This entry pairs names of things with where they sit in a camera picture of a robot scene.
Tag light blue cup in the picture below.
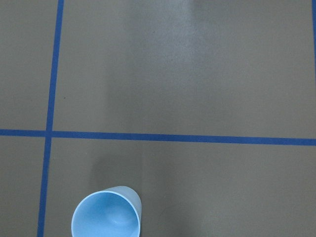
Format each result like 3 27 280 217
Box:
71 186 142 237

